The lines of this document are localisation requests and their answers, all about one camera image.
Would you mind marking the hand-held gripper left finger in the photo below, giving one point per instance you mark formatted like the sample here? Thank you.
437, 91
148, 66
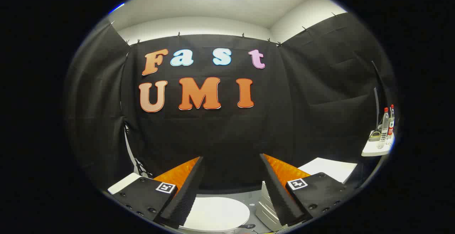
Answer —
185, 198

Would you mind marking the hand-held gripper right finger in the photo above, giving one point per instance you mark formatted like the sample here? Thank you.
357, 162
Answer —
280, 198

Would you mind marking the white toilet lid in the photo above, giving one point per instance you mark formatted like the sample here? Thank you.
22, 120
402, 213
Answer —
217, 212

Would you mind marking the white drawer cabinet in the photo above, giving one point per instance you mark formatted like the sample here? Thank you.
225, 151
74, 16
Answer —
330, 169

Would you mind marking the black and white stand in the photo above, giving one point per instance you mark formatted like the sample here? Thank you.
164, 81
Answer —
137, 164

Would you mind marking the black backdrop cloth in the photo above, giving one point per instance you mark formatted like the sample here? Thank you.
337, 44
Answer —
220, 134

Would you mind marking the small white side table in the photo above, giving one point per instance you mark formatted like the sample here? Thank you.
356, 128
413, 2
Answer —
373, 149

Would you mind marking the clear bottle red cap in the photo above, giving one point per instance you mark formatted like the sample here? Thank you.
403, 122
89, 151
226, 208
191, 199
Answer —
384, 131
391, 123

